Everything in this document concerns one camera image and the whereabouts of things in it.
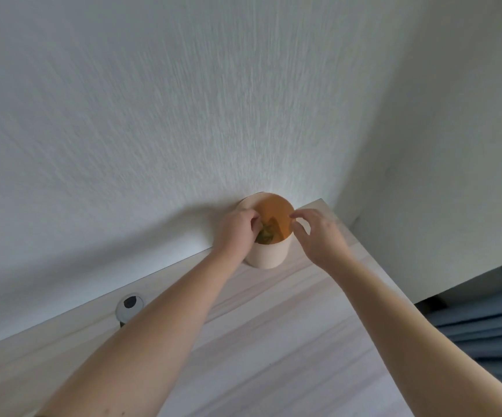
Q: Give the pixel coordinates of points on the person's left hand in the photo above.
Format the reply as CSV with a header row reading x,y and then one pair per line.
x,y
233,233

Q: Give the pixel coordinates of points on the person's right hand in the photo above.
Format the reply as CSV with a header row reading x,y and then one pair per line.
x,y
324,245

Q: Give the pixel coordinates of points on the person's right thumb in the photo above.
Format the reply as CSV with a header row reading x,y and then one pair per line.
x,y
301,236

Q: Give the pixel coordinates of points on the person's left fingers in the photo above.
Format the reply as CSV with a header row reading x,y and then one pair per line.
x,y
254,223

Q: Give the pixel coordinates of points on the beige cylindrical container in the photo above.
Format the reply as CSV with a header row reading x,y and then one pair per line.
x,y
272,251

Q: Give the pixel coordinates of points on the person's left forearm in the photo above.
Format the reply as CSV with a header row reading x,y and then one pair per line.
x,y
155,338

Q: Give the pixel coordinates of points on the person's right forearm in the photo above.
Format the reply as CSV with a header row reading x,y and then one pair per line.
x,y
411,343

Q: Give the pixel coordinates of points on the green clump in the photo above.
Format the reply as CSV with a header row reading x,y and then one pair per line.
x,y
268,234

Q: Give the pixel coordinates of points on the blue-grey curtain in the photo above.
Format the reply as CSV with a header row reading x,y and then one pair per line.
x,y
485,334

